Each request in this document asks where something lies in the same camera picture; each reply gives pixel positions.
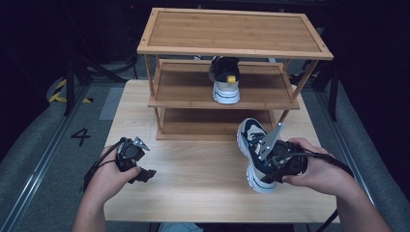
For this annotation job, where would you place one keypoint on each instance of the person's left hand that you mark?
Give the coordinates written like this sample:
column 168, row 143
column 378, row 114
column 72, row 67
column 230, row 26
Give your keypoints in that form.
column 108, row 180

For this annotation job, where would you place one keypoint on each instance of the black metal stand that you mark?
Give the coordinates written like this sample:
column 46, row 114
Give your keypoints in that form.
column 333, row 90

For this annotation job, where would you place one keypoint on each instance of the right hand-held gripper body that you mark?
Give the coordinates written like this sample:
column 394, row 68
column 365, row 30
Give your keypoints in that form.
column 288, row 161

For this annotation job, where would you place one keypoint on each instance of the person's right hand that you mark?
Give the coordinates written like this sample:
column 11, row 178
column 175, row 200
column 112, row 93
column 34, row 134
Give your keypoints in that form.
column 322, row 174

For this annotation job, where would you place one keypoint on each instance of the metal floor rail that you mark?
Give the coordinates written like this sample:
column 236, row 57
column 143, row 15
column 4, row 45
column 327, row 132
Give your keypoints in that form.
column 38, row 167

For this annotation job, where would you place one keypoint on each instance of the navy and beige sneaker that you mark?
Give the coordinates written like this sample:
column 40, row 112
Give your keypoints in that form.
column 225, row 87
column 253, row 141

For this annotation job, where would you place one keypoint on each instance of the wooden three-tier shoe rack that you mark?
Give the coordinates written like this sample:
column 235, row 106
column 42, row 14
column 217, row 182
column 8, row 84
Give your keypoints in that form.
column 232, row 32

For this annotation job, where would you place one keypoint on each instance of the black tripod stand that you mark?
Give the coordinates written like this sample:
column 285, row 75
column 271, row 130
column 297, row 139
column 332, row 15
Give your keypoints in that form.
column 71, row 83

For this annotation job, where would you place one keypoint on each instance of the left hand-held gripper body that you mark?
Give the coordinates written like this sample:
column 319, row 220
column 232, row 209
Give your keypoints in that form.
column 130, row 156

